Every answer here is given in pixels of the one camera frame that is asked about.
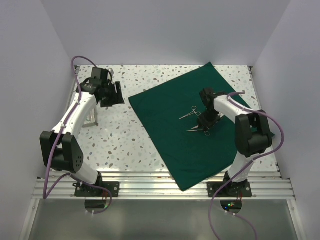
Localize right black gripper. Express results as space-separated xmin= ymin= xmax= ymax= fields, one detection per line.
xmin=197 ymin=109 xmax=223 ymax=132

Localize silver forceps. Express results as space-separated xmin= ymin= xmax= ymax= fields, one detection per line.
xmin=179 ymin=106 xmax=201 ymax=120
xmin=187 ymin=129 xmax=211 ymax=136

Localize white suture packet printed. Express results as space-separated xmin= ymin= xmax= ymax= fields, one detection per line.
xmin=87 ymin=109 xmax=96 ymax=123

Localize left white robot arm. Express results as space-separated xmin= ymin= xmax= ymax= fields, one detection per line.
xmin=40 ymin=77 xmax=125 ymax=197

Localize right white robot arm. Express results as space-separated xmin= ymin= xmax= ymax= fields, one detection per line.
xmin=191 ymin=87 xmax=272 ymax=197

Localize green surgical drape cloth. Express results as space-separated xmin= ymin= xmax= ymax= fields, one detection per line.
xmin=129 ymin=63 xmax=237 ymax=191

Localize metal instrument tray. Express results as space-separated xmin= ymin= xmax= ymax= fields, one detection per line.
xmin=82 ymin=107 xmax=98 ymax=128

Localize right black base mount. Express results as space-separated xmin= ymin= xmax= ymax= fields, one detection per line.
xmin=207 ymin=173 xmax=253 ymax=214

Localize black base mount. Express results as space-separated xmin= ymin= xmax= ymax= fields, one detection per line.
xmin=207 ymin=173 xmax=253 ymax=214
xmin=72 ymin=181 xmax=120 ymax=213

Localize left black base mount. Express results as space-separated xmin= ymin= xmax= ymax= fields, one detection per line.
xmin=72 ymin=181 xmax=120 ymax=213

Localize aluminium rail frame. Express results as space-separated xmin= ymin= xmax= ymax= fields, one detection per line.
xmin=17 ymin=65 xmax=301 ymax=240

